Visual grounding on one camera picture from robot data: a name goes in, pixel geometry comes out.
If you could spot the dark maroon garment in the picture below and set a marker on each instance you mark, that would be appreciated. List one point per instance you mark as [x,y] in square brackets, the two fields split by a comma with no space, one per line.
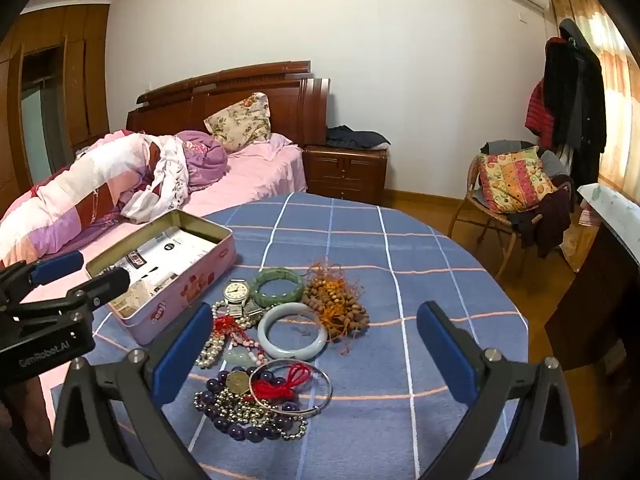
[550,220]

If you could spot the grey garment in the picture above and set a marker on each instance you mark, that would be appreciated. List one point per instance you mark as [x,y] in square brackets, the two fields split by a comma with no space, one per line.
[500,147]

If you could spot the green jade bangle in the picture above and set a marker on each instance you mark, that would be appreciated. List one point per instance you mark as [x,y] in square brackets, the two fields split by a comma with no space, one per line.
[260,287]

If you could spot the wooden wardrobe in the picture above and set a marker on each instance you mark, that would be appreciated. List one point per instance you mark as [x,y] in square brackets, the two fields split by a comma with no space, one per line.
[75,75]

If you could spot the pink patchwork quilt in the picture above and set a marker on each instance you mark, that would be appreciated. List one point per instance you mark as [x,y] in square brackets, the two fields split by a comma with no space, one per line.
[90,180]

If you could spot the floral pillow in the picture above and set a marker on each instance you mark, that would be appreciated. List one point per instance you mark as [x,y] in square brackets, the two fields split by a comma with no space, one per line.
[237,120]

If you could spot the red tassel knot charm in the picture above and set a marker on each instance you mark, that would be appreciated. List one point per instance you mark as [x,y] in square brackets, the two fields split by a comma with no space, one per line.
[227,327]

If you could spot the wooden headboard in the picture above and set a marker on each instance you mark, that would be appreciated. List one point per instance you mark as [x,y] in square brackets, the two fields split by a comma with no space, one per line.
[280,100]

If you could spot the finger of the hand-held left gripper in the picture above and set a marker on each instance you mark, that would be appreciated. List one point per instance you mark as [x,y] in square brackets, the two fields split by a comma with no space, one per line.
[55,266]
[102,287]

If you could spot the silver wrist watch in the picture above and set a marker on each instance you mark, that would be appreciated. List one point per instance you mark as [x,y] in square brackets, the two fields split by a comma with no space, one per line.
[235,291]

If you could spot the blue plaid tablecloth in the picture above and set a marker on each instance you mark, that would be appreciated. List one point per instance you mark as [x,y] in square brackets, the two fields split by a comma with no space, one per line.
[380,270]

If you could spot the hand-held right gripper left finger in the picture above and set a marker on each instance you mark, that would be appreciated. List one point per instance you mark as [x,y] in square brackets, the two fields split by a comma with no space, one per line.
[182,347]

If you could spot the colourful patchwork cushion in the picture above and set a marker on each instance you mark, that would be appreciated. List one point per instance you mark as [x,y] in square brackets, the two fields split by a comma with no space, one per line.
[515,180]

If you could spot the white jade bangle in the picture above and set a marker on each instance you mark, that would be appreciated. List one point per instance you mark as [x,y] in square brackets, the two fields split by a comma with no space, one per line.
[270,342]

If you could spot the red padded jacket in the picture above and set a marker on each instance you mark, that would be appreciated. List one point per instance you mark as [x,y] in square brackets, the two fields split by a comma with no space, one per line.
[539,115]

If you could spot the wooden nightstand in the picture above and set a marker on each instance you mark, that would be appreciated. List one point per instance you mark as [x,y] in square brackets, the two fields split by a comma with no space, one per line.
[345,172]

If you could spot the wooden armchair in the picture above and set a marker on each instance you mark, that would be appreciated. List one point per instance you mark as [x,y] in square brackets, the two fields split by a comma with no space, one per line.
[467,210]

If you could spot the purple blanket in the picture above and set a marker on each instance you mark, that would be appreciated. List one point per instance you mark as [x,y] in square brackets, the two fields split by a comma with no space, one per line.
[207,157]

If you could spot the person's left forearm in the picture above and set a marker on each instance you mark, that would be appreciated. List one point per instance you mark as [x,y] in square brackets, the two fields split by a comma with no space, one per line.
[27,415]

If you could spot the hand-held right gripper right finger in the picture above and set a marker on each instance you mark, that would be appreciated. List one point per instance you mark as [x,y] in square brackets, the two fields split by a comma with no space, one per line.
[447,350]

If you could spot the yellow bag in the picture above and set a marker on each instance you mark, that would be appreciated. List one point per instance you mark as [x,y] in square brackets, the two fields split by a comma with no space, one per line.
[580,250]

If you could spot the white floral cloth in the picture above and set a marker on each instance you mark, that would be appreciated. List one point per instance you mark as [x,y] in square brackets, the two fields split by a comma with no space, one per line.
[167,180]

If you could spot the brass coin pendant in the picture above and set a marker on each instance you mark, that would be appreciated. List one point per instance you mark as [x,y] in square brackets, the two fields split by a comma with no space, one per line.
[236,382]

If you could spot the pink tin box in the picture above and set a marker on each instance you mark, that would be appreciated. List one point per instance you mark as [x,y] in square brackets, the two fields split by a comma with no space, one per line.
[195,280]

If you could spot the printed papers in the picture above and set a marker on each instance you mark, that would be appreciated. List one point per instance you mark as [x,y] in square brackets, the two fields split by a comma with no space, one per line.
[170,255]

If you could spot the black hanging coat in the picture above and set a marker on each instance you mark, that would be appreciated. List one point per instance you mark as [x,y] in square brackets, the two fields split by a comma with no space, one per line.
[575,95]

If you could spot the silver bangle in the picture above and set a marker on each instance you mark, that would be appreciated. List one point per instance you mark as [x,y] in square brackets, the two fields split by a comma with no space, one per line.
[322,395]

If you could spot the dark folded clothes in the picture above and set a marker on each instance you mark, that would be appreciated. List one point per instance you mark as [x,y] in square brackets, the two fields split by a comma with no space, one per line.
[355,137]

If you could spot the yellow patterned curtain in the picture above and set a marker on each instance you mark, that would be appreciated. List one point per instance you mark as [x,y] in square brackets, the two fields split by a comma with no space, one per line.
[612,110]

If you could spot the bed with pink sheet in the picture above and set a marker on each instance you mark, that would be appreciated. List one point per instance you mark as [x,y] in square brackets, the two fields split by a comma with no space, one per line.
[260,170]

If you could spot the dark wooden desk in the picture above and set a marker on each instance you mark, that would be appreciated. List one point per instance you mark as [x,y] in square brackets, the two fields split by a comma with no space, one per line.
[595,300]

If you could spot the pale jade pendant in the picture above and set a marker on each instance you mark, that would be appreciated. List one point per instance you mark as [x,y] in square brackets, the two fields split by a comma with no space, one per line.
[240,357]

